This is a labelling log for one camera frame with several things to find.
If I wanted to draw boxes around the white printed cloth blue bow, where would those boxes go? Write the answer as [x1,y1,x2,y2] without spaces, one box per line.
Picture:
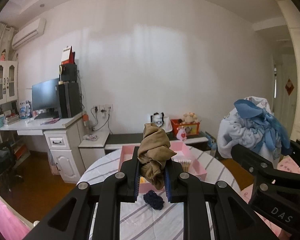
[217,96,291,167]

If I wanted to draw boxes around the cotton swab bag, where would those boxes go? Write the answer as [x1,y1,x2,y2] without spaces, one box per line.
[172,157,193,172]

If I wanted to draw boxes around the navy knit scrunchie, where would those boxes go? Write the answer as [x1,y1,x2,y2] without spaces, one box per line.
[143,190,165,210]

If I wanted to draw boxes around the beige stocking bundle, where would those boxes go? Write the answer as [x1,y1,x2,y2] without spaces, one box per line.
[138,123,176,190]

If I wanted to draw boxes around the yellow crochet item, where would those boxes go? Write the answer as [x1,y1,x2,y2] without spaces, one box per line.
[140,176,148,184]

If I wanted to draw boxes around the pink floral bedding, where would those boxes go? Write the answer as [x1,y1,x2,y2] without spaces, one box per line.
[240,157,300,239]

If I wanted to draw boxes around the blue carton by stand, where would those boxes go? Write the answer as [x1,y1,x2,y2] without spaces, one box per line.
[205,132,217,150]

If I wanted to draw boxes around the white striped quilt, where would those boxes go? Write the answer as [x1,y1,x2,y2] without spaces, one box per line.
[79,147,241,239]

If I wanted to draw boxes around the white low side cabinet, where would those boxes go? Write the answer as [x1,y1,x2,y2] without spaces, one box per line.
[78,131,109,170]

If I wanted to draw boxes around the red toy storage box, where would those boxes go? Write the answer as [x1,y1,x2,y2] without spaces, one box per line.
[171,119,200,136]

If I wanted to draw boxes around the beige plush toy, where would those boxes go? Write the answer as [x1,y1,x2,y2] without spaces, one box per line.
[182,112,199,124]

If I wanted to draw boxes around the pink heart plush toy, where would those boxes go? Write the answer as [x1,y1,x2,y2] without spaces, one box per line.
[176,126,187,141]

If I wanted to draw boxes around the colourful packet on cabinet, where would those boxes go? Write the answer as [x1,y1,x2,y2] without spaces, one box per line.
[83,134,97,141]

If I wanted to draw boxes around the white desk with drawers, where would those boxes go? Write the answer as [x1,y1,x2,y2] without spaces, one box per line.
[0,111,86,184]

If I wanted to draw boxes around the pink shallow box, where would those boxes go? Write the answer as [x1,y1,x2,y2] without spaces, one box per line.
[118,141,208,193]

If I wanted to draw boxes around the black white TV stand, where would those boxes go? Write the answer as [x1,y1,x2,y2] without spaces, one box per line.
[104,132,208,152]

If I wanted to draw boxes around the black office chair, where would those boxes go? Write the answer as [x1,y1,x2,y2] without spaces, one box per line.
[0,141,24,198]

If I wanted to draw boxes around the orange cap bottle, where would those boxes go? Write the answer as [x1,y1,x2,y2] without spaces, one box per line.
[82,114,91,134]

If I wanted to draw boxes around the blue white package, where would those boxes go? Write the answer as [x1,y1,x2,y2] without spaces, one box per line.
[19,100,32,119]

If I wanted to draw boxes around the stack of books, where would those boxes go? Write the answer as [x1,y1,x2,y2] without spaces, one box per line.
[3,114,19,126]

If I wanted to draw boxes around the black computer monitor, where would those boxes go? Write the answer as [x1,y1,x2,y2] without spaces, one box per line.
[32,79,58,112]

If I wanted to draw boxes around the black computer tower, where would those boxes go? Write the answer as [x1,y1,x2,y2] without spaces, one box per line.
[56,82,82,119]

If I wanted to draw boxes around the black box on tower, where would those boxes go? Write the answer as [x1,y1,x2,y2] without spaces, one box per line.
[59,63,77,82]

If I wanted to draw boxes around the white glass door cabinet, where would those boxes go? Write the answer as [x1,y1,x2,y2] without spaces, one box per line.
[0,61,18,105]

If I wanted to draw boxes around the red white calendar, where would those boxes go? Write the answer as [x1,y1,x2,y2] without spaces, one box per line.
[61,46,75,65]

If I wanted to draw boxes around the small doll figurine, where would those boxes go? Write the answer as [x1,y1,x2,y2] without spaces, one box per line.
[0,49,6,61]

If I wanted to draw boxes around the white air conditioner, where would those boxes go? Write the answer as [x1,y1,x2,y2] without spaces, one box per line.
[12,18,46,50]

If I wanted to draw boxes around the white tote bag black handles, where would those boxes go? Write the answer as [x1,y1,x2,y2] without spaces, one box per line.
[150,112,173,133]

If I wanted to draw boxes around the black power cables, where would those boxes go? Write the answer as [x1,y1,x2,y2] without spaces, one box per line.
[88,106,113,136]

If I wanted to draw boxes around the white wall socket strip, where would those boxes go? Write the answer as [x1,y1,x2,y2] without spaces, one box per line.
[92,104,113,119]

